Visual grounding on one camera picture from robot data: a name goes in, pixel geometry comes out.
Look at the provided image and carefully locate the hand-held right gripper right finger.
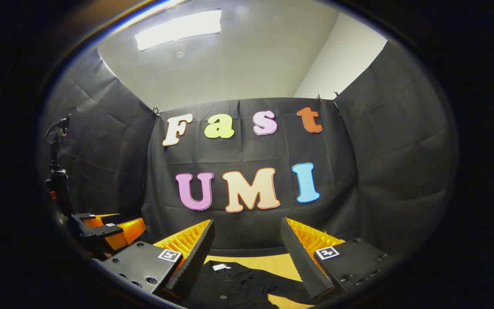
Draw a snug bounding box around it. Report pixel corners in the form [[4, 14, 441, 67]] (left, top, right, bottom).
[[280, 217, 402, 301]]

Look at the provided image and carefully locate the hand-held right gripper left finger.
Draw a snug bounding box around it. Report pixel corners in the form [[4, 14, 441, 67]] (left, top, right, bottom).
[[100, 219, 216, 301]]

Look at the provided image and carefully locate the black shirt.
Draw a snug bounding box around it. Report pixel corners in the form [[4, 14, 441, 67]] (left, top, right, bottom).
[[183, 260, 316, 309]]

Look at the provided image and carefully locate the black backdrop cloth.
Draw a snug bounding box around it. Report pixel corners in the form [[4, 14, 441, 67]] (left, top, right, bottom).
[[37, 41, 460, 258]]

